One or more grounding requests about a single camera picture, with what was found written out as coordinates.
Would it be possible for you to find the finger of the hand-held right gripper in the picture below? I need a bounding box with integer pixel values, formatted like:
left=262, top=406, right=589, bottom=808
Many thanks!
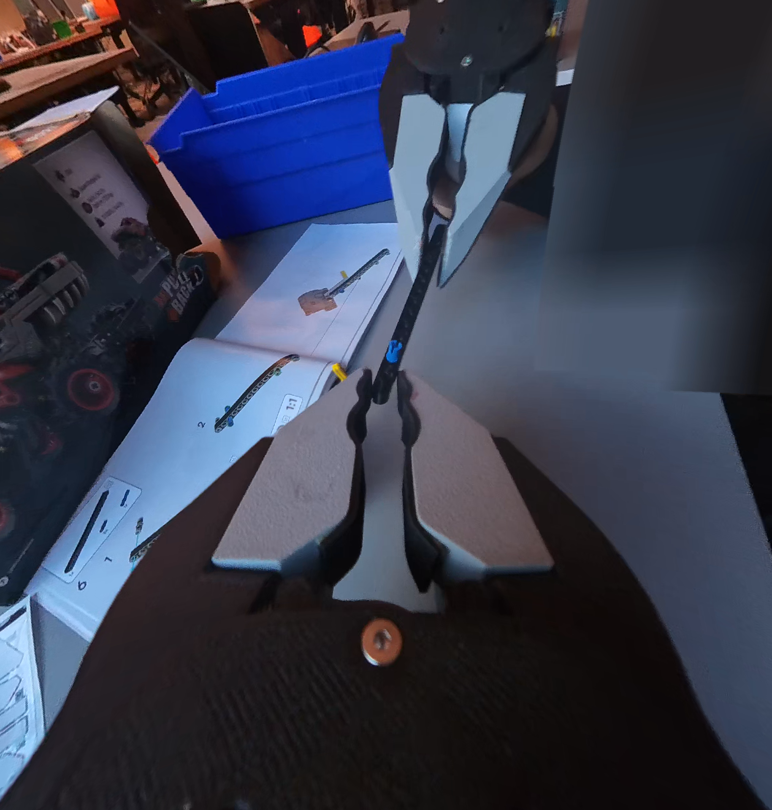
left=436, top=92, right=528, bottom=290
left=388, top=93, right=477, bottom=268

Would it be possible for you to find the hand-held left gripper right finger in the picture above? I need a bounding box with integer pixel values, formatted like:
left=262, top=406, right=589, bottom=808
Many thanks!
left=395, top=372, right=555, bottom=594

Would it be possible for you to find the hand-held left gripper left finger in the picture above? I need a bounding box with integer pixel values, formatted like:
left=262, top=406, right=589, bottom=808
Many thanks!
left=211, top=368, right=374, bottom=596

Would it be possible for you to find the long black lego beam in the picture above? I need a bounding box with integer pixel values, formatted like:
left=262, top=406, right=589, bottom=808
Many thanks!
left=369, top=218, right=451, bottom=406

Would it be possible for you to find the black lego set box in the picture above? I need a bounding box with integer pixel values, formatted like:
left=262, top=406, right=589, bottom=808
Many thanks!
left=0, top=100, right=223, bottom=606

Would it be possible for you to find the lego sticker sheet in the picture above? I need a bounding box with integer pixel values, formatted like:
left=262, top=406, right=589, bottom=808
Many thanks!
left=0, top=595, right=46, bottom=780

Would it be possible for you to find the open instruction booklet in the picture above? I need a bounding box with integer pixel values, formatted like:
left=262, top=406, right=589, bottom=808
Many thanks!
left=27, top=221, right=406, bottom=641

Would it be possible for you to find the blue plastic bin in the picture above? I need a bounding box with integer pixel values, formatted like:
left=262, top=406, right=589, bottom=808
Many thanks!
left=146, top=33, right=407, bottom=240

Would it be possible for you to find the white paper sheet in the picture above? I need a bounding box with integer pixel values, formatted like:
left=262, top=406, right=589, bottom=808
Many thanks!
left=5, top=87, right=119, bottom=138

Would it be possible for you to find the wooden table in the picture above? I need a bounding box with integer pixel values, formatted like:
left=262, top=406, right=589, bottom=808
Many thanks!
left=0, top=13, right=141, bottom=130

